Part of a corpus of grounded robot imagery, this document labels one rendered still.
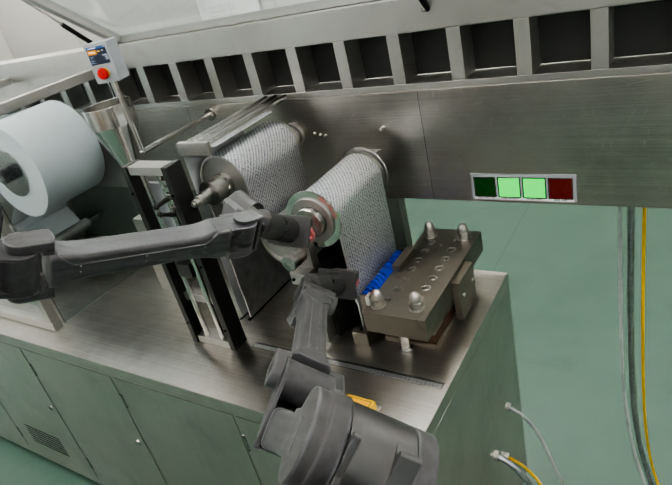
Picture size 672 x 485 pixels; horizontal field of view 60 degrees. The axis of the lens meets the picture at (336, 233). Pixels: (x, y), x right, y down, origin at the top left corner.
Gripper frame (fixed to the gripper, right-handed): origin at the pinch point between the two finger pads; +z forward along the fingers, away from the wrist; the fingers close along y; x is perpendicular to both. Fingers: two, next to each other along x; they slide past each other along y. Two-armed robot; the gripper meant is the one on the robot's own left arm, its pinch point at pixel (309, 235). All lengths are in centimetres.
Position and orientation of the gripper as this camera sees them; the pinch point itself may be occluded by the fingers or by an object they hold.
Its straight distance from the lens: 132.8
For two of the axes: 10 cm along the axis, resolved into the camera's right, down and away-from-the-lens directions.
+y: 8.8, 0.8, -4.7
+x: 1.4, -9.9, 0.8
